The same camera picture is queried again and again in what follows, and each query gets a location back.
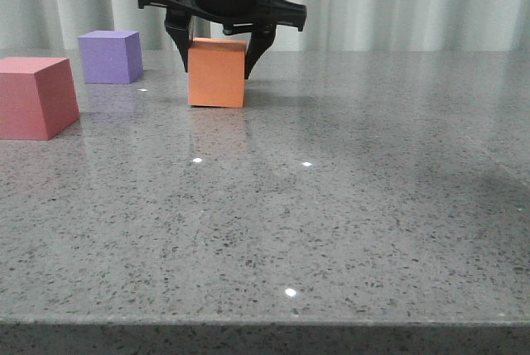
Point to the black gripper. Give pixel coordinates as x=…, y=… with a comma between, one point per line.
x=236, y=16

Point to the orange foam cube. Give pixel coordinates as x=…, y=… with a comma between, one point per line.
x=216, y=73

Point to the purple foam cube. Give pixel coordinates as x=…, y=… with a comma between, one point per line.
x=111, y=57

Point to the grey-green pleated curtain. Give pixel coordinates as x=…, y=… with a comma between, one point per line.
x=331, y=25

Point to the red foam cube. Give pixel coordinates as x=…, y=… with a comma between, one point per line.
x=38, y=97

